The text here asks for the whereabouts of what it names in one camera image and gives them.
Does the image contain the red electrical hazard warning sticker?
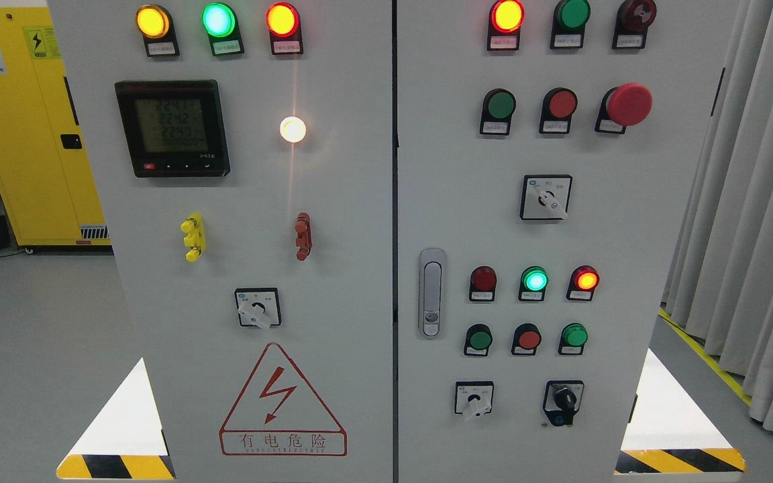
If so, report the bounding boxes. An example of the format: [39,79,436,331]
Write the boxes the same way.
[219,343,348,458]

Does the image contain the left panel rotary selector switch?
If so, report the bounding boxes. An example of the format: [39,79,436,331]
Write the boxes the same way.
[234,288,282,329]

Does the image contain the red push button upper row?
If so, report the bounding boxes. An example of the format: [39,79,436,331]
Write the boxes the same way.
[539,87,578,135]

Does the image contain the right white hazard striped foot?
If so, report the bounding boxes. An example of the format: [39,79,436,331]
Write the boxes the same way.
[613,351,748,482]

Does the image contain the yellow safety storage cabinet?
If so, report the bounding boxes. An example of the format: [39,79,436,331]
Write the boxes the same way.
[0,6,111,248]

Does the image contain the dark red buzzer top right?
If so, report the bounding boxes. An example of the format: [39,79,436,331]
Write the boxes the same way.
[611,0,658,50]

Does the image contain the white lit indicator lamp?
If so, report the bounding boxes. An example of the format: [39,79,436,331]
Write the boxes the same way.
[279,116,307,144]

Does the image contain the black key selector switch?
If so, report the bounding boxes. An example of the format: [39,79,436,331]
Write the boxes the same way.
[542,380,584,426]

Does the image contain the green indicator lamp top left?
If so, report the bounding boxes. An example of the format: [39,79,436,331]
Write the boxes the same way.
[201,2,245,57]

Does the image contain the red indicator lamp middle left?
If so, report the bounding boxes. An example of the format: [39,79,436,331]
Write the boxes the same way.
[468,266,497,303]

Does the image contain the green indicator lamp middle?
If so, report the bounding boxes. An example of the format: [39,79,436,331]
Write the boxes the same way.
[517,266,549,302]

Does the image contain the red indicator lamp top left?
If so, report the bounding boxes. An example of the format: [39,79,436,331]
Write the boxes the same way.
[266,2,304,56]

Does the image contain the lower white rotary selector switch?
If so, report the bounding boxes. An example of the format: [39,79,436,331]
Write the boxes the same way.
[454,381,495,421]

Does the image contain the green push button upper row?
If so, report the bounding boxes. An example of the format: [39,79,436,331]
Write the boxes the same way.
[479,88,516,136]

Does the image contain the green indicator lamp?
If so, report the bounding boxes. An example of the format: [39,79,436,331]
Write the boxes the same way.
[517,266,549,302]
[550,0,591,50]
[201,2,245,57]

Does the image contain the red terminal connector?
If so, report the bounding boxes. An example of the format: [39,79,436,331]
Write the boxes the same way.
[294,212,313,261]

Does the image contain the yellow terminal connector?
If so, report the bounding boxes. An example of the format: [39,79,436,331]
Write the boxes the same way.
[180,212,206,263]

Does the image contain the white hazard striped foot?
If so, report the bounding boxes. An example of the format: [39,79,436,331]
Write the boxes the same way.
[56,360,175,482]
[613,351,748,482]

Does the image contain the black digital power meter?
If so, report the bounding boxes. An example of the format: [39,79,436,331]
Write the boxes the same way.
[115,79,230,178]

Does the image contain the red indicator lamp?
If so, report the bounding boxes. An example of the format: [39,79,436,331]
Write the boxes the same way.
[566,265,599,301]
[486,0,525,52]
[468,266,497,303]
[266,2,304,56]

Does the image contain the red stop push button lower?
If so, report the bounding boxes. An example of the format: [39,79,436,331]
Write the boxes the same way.
[511,322,541,356]

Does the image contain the red indicator lamp middle right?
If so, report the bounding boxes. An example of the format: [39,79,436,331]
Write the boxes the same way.
[566,265,599,301]

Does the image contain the red indicator lamp top right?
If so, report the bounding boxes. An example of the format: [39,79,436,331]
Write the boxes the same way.
[486,0,525,52]

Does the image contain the green indicator lamp top right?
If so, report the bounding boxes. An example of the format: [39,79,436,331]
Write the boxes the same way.
[550,0,591,50]

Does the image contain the grey cabinet door handle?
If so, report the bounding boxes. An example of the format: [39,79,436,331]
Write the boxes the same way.
[418,248,447,337]

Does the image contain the left white hazard striped foot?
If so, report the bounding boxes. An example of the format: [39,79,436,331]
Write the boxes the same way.
[56,360,175,482]

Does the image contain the green start push button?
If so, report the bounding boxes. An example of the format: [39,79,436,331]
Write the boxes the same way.
[463,323,492,357]

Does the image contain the grey electrical control cabinet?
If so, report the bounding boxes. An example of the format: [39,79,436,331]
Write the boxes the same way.
[49,1,743,482]

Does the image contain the upper right rotary selector switch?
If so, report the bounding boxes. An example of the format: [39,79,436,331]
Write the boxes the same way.
[519,174,573,221]

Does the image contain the grey curtain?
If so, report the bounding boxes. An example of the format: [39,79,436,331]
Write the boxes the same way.
[664,1,773,432]

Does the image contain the green push button lower right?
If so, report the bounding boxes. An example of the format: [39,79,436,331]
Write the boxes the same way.
[558,322,588,356]

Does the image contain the yellow indicator lamp top left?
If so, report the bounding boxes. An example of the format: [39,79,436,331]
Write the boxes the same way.
[136,4,180,58]

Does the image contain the red mushroom emergency stop button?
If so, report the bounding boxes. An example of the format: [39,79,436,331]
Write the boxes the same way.
[593,83,654,135]

